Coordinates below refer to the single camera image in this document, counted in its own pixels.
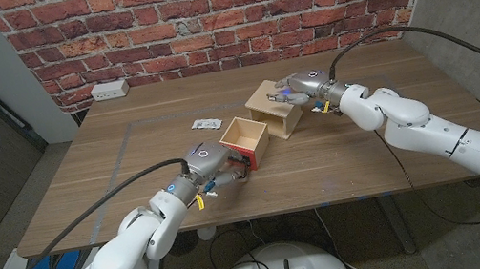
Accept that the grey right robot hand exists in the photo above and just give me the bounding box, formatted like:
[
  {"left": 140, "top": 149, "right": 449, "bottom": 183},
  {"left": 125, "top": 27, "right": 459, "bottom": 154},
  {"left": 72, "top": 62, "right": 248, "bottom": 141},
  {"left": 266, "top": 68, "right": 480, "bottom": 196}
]
[{"left": 263, "top": 66, "right": 337, "bottom": 112}]

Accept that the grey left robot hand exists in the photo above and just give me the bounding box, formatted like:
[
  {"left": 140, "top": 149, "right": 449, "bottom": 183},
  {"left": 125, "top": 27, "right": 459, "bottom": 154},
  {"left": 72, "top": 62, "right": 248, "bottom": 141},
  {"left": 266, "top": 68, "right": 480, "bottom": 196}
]
[{"left": 181, "top": 134, "right": 254, "bottom": 193}]

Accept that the wooden box with slot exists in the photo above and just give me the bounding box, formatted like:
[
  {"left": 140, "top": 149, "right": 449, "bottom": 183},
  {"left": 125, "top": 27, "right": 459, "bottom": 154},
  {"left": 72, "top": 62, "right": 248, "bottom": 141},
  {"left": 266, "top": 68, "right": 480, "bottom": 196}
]
[{"left": 240, "top": 74, "right": 308, "bottom": 146}]

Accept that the red-front drawer with black handle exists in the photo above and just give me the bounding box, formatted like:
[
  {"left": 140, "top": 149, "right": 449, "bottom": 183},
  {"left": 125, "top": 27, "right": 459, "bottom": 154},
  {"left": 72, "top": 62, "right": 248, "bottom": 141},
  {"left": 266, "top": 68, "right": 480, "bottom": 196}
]
[{"left": 216, "top": 111, "right": 276, "bottom": 184}]

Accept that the white printed card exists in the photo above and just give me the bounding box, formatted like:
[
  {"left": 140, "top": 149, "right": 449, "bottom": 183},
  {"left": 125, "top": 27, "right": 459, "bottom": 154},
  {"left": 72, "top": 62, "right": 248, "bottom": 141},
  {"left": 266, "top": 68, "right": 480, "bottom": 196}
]
[{"left": 190, "top": 115, "right": 224, "bottom": 135}]

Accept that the white power outlet box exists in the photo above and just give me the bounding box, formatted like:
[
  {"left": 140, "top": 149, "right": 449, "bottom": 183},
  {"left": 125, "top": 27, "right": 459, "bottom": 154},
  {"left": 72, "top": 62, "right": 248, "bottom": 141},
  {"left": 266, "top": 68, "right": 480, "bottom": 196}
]
[{"left": 88, "top": 78, "right": 132, "bottom": 103}]

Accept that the grey table leg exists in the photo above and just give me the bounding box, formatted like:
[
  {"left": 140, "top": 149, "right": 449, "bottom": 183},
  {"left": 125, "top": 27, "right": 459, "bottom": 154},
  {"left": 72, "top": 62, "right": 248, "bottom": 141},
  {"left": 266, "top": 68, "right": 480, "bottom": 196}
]
[{"left": 377, "top": 192, "right": 418, "bottom": 259}]

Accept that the blue floor item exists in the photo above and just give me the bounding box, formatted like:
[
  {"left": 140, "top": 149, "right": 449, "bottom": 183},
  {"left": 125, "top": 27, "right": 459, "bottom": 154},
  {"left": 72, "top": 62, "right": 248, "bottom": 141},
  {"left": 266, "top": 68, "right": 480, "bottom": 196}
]
[{"left": 25, "top": 248, "right": 87, "bottom": 269}]

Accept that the black looped floor cable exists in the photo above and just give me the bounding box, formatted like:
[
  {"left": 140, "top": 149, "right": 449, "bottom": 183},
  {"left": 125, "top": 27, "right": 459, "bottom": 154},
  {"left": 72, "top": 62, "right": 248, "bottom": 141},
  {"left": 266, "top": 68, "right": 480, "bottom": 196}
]
[{"left": 204, "top": 223, "right": 273, "bottom": 269}]

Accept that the brick wall print backdrop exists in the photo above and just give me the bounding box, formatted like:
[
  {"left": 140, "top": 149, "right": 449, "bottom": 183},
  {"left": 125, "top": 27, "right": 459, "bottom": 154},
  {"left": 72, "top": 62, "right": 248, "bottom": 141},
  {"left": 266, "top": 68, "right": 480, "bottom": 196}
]
[{"left": 0, "top": 0, "right": 460, "bottom": 126}]

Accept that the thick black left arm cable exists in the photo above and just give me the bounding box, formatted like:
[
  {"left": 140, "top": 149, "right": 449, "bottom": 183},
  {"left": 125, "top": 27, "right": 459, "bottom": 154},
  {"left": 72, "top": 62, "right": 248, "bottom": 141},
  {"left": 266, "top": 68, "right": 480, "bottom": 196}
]
[{"left": 0, "top": 155, "right": 207, "bottom": 269}]

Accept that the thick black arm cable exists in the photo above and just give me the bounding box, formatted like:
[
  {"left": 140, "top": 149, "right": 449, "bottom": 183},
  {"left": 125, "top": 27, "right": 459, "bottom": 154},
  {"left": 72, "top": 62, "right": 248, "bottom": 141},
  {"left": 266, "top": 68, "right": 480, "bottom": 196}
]
[
  {"left": 0, "top": 155, "right": 207, "bottom": 269},
  {"left": 323, "top": 11, "right": 480, "bottom": 117}
]

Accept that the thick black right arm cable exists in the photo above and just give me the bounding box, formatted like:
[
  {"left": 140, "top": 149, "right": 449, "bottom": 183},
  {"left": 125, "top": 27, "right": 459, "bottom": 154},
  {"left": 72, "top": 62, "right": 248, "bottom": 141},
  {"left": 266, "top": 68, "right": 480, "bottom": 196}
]
[{"left": 323, "top": 11, "right": 480, "bottom": 117}]

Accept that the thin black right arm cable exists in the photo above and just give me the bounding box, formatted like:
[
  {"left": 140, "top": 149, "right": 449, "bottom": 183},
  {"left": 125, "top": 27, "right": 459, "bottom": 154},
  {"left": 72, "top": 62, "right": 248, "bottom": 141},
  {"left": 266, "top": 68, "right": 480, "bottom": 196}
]
[{"left": 372, "top": 113, "right": 480, "bottom": 249}]

